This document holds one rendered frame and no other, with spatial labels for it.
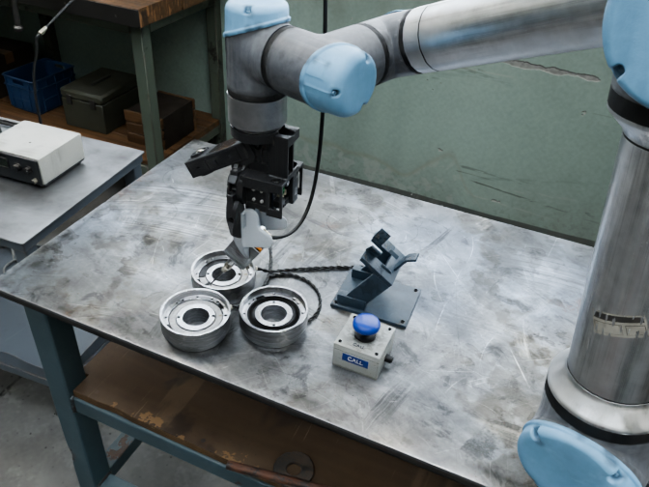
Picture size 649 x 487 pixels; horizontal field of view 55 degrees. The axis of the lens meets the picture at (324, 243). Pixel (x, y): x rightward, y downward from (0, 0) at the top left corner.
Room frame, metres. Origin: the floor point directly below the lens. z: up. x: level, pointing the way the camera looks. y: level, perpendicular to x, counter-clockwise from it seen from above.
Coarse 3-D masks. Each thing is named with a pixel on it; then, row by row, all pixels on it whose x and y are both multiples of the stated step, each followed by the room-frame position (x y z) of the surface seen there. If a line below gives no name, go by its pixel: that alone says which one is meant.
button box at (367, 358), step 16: (352, 320) 0.68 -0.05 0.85; (352, 336) 0.65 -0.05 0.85; (368, 336) 0.65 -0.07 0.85; (384, 336) 0.65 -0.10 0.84; (336, 352) 0.63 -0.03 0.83; (352, 352) 0.62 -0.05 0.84; (368, 352) 0.62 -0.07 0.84; (384, 352) 0.63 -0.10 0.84; (352, 368) 0.62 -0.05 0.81; (368, 368) 0.61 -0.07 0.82
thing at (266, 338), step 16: (272, 288) 0.75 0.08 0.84; (288, 288) 0.75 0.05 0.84; (240, 304) 0.71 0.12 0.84; (272, 304) 0.72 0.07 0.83; (304, 304) 0.72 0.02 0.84; (240, 320) 0.68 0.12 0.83; (288, 320) 0.69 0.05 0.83; (304, 320) 0.68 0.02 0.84; (256, 336) 0.66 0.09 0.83; (272, 336) 0.65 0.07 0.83; (288, 336) 0.66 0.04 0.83
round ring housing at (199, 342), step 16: (176, 304) 0.71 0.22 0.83; (192, 304) 0.71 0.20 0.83; (224, 304) 0.72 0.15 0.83; (160, 320) 0.66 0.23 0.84; (192, 320) 0.70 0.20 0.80; (208, 320) 0.68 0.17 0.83; (224, 320) 0.67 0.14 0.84; (176, 336) 0.64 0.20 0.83; (192, 336) 0.63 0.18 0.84; (208, 336) 0.64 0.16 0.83; (224, 336) 0.67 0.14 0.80
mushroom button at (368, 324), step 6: (354, 318) 0.66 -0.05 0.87; (360, 318) 0.66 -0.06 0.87; (366, 318) 0.66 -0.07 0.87; (372, 318) 0.66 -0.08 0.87; (354, 324) 0.65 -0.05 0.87; (360, 324) 0.65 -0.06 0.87; (366, 324) 0.65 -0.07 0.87; (372, 324) 0.65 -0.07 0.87; (378, 324) 0.65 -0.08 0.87; (360, 330) 0.64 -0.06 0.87; (366, 330) 0.64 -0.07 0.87; (372, 330) 0.64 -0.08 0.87; (378, 330) 0.64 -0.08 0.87
